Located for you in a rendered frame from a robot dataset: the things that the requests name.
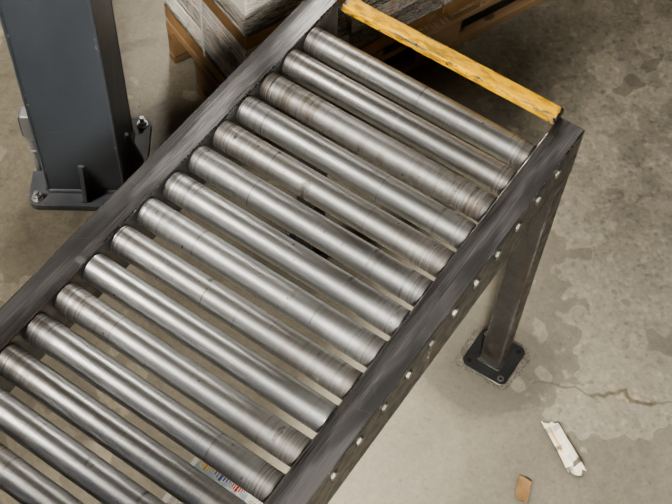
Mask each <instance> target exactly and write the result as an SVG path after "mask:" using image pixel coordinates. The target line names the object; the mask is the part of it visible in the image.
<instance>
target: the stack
mask: <svg viewBox="0 0 672 504"><path fill-rule="evenodd" d="M165 1H166V7H167V8H168V9H169V11H170V12H171V13H172V14H173V16H174V17H175V18H176V19H177V21H178V22H179V23H180V24H181V26H182V27H183V28H184V29H185V31H186V32H187V33H188V34H189V35H190V36H191V38H192V39H193V40H194V41H195V42H196V44H197V45H198V46H199V47H200V48H201V50H202V51H203V55H204V57H205V55H206V56H207V57H208V58H209V59H210V61H211V62H212V63H213V64H214V65H215V67H216V68H217V70H218V71H219V73H220V74H221V75H222V76H223V77H224V79H225V80H226V79H227V78H228V77H229V76H230V75H231V74H232V73H233V72H234V71H235V70H236V69H237V68H238V67H239V66H240V65H241V64H242V63H243V62H244V61H245V60H246V59H247V58H248V57H249V56H250V55H251V54H252V52H253V51H254V50H255V49H256V48H257V47H258V46H259V45H260V44H259V45H257V46H255V47H253V48H251V49H249V50H247V51H246V50H245V49H244V48H243V47H242V46H241V44H240V43H239V42H238V41H237V40H236V39H235V38H234V36H233V35H232V34H231V33H230V32H229V31H228V30H227V28H226V27H225V26H224V25H223V24H222V23H221V22H220V20H219V19H218V18H217V17H216V16H215V15H214V13H213V12H212V11H211V10H210V9H209V8H208V7H207V5H206V4H205V3H204V2H203V1H202V0H165ZM213 1H214V3H215V4H216V5H217V6H218V8H219V9H220V10H221V11H222V12H223V13H224V14H225V15H226V16H227V18H228V19H229V20H230V21H231V22H232V23H233V24H234V25H235V27H236V28H237V29H238V30H239V31H240V32H241V33H242V34H243V36H244V37H245V40H246V38H248V37H250V36H252V35H254V34H256V33H257V32H259V31H261V30H263V29H265V28H267V27H269V26H271V25H273V24H275V23H277V22H279V21H281V20H283V19H285V18H287V17H288V16H289V15H290V14H291V13H292V12H293V11H294V10H295V9H296V8H297V7H298V6H299V5H300V4H301V3H302V2H303V1H304V0H213ZM361 1H363V2H365V3H366V4H368V5H370V6H372V7H374V8H376V9H378V10H380V11H382V12H383V13H385V14H387V15H389V16H391V17H393V18H395V19H397V20H398V21H400V22H402V23H404V24H406V25H407V24H409V23H411V22H413V21H415V20H417V19H419V18H421V17H423V16H425V15H427V14H429V13H431V12H433V11H435V10H437V9H439V8H441V7H442V4H443V5H444V6H445V5H446V4H448V3H450V2H452V1H454V0H361ZM500 1H501V0H476V1H474V2H472V3H470V4H468V5H466V6H464V7H462V8H460V9H458V10H456V11H454V12H452V13H450V14H448V15H446V16H444V17H442V18H440V19H438V20H436V21H434V22H432V23H430V24H428V25H426V26H424V27H423V28H421V29H419V30H417V31H419V32H421V33H423V34H425V35H427V36H429V37H431V38H432V39H434V40H436V41H438V42H440V43H442V44H444V45H446V46H448V47H449V48H451V49H452V48H454V47H456V46H458V45H460V44H462V43H464V42H466V41H468V40H470V39H472V38H474V37H475V36H477V35H479V34H481V33H483V32H485V31H487V30H489V29H491V28H493V27H495V26H497V25H498V24H500V23H502V22H504V21H506V20H508V19H510V18H512V17H514V16H516V15H518V14H520V13H521V12H523V11H525V10H527V9H529V8H531V7H533V6H535V5H537V4H539V3H541V2H543V1H545V0H517V1H515V2H513V3H511V4H509V5H507V6H505V7H503V8H501V9H500V10H498V11H496V12H494V13H492V14H490V15H488V16H486V17H484V18H482V19H480V20H478V21H476V22H474V23H472V24H470V25H469V26H467V27H465V28H463V29H461V23H462V20H464V19H466V18H468V17H470V16H472V15H474V14H476V13H478V12H480V11H482V10H484V9H486V8H488V7H490V6H492V5H494V4H496V3H498V2H500ZM343 3H344V2H343ZM343 3H341V4H339V8H338V26H337V37H338V38H340V39H342V40H343V41H345V42H347V43H349V44H351V45H353V46H354V47H356V48H358V49H361V48H363V47H365V46H367V45H369V44H371V43H372V42H374V41H376V40H378V39H380V38H382V37H384V36H386V35H385V34H383V33H382V32H380V31H378V30H376V29H374V28H372V27H370V26H369V25H367V24H365V23H363V22H361V21H359V20H357V19H355V18H354V17H352V16H350V15H348V14H346V13H344V12H342V4H343ZM166 28H167V32H168V41H169V50H170V51H169V54H170V58H171V59H172V60H173V61H174V63H177V62H179V61H182V60H184V59H186V58H188V57H190V56H192V57H193V59H194V64H195V69H196V80H197V85H196V86H197V91H198V92H199V94H200V95H201V96H202V97H203V99H204V100H206V99H207V98H208V97H209V96H210V95H211V94H212V93H213V92H214V91H215V90H216V89H217V88H218V87H219V86H220V85H221V84H220V82H219V81H218V80H217V79H216V78H215V76H214V75H213V74H212V73H211V71H210V70H209V69H208V68H207V67H206V65H205V64H204V63H203V62H202V60H201V59H200V58H199V57H198V55H197V54H196V53H195V52H194V51H193V49H192V48H191V47H190V46H189V44H188V43H187V42H186V41H185V40H184V38H183V37H182V36H181V35H180V33H179V32H178V31H177V30H176V29H175V27H174V26H173V25H172V24H171V22H170V21H169V20H168V19H166ZM460 29H461V30H460ZM408 48H410V47H408V46H406V45H404V44H402V43H400V42H398V41H396V42H394V43H392V44H390V45H388V46H386V47H384V48H382V49H380V50H379V51H377V52H375V53H373V54H371V56H373V57H375V58H377V59H378V60H380V61H382V62H383V61H385V60H386V59H388V58H390V57H392V56H394V55H396V54H398V53H400V52H402V51H404V50H406V49H408ZM205 58H206V57H205ZM429 60H431V59H430V58H428V57H426V56H425V55H423V54H421V53H419V52H417V51H415V50H413V49H411V48H410V53H409V56H408V57H407V58H405V59H403V60H401V61H399V62H397V63H395V64H393V65H391V67H393V68H395V69H397V70H399V71H400V72H402V73H406V72H408V71H410V70H412V69H414V68H416V67H418V66H420V65H422V64H424V63H426V62H427V61H429Z"/></svg>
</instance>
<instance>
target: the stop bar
mask: <svg viewBox="0 0 672 504"><path fill-rule="evenodd" d="M342 12H344V13H346V14H348V15H350V16H352V17H354V18H355V19H357V20H359V21H361V22H363V23H365V24H367V25H369V26H370V27H372V28H374V29H376V30H378V31H380V32H382V33H383V34H385V35H387V36H389V37H391V38H393V39H395V40H397V41H398V42H400V43H402V44H404V45H406V46H408V47H410V48H411V49H413V50H415V51H417V52H419V53H421V54H423V55H425V56H426V57H428V58H430V59H432V60H434V61H436V62H438V63H439V64H441V65H443V66H445V67H447V68H449V69H451V70H453V71H454V72H456V73H458V74H460V75H462V76H464V77H466V78H467V79H469V80H471V81H473V82H475V83H477V84H479V85H481V86H482V87H484V88H486V89H488V90H490V91H492V92H494V93H495V94H497V95H499V96H501V97H503V98H505V99H507V100H509V101H510V102H512V103H514V104H516V105H518V106H520V107H522V108H523V109H525V110H527V111H529V112H531V113H533V114H535V115H537V116H538V117H540V118H542V119H544V120H546V121H548V122H550V123H551V124H553V125H554V124H556V123H557V122H558V120H559V119H560V118H561V117H562V115H563V112H564V108H563V107H561V106H559V105H557V104H555V103H553V102H551V101H549V100H548V99H546V98H544V97H542V96H540V95H538V94H536V93H534V92H532V91H531V90H529V89H527V88H525V87H523V86H521V85H519V84H517V83H515V82H514V81H512V80H510V79H508V78H506V77H504V76H502V75H500V74H498V73H497V72H495V71H493V70H491V69H489V68H487V67H485V66H483V65H481V64H480V63H478V62H476V61H474V60H472V59H470V58H468V57H466V56H465V55H463V54H461V53H459V52H457V51H455V50H453V49H451V48H449V47H448V46H446V45H444V44H442V43H440V42H438V41H436V40H434V39H432V38H431V37H429V36H427V35H425V34H423V33H421V32H419V31H417V30H415V29H414V28H412V27H410V26H408V25H406V24H404V23H402V22H400V21H398V20H397V19H395V18H393V17H391V16H389V15H387V14H385V13H383V12H382V11H380V10H378V9H376V8H374V7H372V6H370V5H368V4H366V3H365V2H363V1H361V0H346V1H345V2H344V3H343V4H342Z"/></svg>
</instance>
